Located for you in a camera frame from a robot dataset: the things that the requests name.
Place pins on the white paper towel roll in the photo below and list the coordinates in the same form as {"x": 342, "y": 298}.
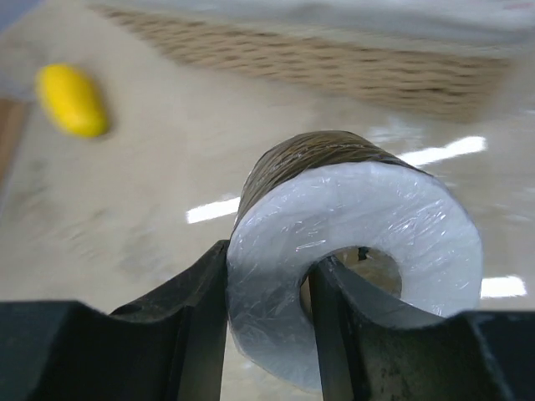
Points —
{"x": 321, "y": 192}

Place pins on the yellow mango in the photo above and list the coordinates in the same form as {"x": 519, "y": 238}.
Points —
{"x": 72, "y": 100}

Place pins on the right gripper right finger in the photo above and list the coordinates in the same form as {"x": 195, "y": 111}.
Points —
{"x": 372, "y": 346}

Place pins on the white wire wooden shelf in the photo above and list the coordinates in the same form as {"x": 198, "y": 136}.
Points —
{"x": 13, "y": 118}

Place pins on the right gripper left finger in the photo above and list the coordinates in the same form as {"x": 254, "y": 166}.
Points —
{"x": 166, "y": 345}

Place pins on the woven fruit basket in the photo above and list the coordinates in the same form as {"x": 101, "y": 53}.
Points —
{"x": 442, "y": 78}

